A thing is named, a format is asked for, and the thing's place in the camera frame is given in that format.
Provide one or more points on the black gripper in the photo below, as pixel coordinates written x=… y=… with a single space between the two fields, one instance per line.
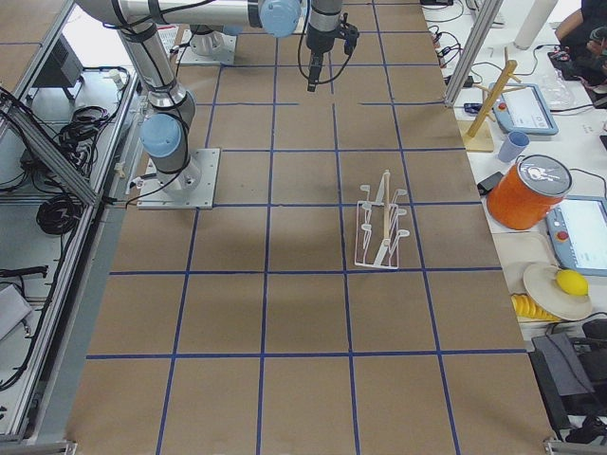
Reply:
x=318 y=44

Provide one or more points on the blue cup on side table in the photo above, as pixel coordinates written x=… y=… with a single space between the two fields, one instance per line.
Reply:
x=513 y=145

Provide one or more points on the wooden mug tree stand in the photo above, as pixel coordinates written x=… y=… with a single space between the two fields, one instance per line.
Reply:
x=476 y=135

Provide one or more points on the black phone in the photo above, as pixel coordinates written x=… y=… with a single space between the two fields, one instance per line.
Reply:
x=486 y=185

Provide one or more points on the far blue teach pendant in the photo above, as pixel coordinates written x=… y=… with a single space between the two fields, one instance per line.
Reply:
x=521 y=107

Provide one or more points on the blue teach pendant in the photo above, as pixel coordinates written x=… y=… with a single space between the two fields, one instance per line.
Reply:
x=577 y=231
x=521 y=107

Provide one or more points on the orange round container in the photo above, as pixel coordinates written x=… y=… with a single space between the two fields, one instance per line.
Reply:
x=528 y=191

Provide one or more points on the person at desk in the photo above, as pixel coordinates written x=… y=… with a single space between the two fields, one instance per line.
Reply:
x=583 y=32

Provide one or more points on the beige side tray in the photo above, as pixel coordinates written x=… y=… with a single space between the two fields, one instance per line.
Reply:
x=516 y=251

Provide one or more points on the near blue teach pendant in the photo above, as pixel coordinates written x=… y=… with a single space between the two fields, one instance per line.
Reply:
x=577 y=231

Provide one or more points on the beige round plate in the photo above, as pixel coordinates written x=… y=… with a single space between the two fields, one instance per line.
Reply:
x=541 y=286

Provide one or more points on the yellow lemon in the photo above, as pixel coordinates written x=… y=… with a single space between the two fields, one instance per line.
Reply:
x=572 y=282

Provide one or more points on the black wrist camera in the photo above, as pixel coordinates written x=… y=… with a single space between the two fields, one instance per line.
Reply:
x=349 y=34

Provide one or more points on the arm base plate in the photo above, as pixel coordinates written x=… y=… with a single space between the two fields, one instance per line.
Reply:
x=193 y=188
x=187 y=57

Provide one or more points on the aluminium frame post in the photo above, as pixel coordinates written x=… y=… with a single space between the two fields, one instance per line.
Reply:
x=477 y=36

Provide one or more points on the white wire cup rack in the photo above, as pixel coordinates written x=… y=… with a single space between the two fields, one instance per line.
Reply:
x=378 y=231

